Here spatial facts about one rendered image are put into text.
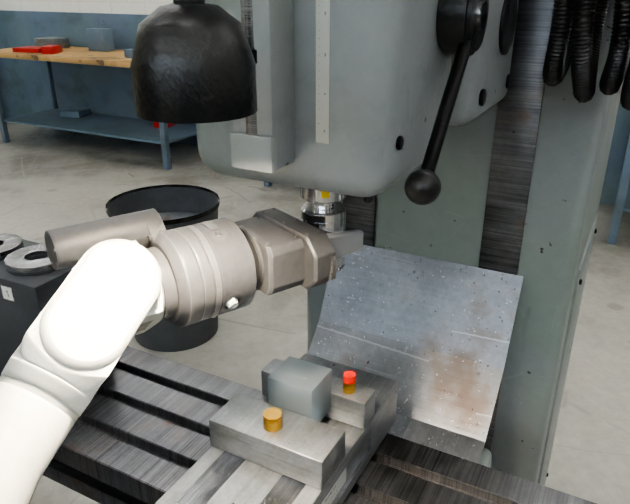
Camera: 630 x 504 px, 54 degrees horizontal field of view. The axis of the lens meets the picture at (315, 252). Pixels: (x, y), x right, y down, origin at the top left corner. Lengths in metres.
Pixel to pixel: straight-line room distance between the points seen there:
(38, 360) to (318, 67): 0.30
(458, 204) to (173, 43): 0.70
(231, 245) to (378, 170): 0.15
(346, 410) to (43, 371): 0.41
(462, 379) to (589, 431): 1.53
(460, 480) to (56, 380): 0.53
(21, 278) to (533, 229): 0.75
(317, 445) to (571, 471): 1.68
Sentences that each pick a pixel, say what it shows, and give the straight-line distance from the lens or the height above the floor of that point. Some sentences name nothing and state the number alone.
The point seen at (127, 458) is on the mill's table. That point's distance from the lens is 0.89.
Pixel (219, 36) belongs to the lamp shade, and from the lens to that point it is 0.35.
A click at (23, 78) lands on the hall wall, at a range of 7.84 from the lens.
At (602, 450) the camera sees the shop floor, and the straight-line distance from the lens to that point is 2.44.
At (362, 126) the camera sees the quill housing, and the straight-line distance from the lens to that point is 0.50.
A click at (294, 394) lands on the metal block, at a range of 0.74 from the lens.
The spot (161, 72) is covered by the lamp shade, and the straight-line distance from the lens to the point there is 0.35.
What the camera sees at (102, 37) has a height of 1.01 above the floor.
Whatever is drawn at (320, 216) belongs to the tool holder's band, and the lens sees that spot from 0.62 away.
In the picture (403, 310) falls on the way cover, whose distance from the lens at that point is 1.04.
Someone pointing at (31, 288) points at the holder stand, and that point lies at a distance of 0.95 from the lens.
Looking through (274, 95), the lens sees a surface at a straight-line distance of 0.49.
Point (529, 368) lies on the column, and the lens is 1.08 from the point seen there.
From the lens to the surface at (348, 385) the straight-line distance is 0.77.
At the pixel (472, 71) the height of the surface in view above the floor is 1.40.
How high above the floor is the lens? 1.48
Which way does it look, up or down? 24 degrees down
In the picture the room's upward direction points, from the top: straight up
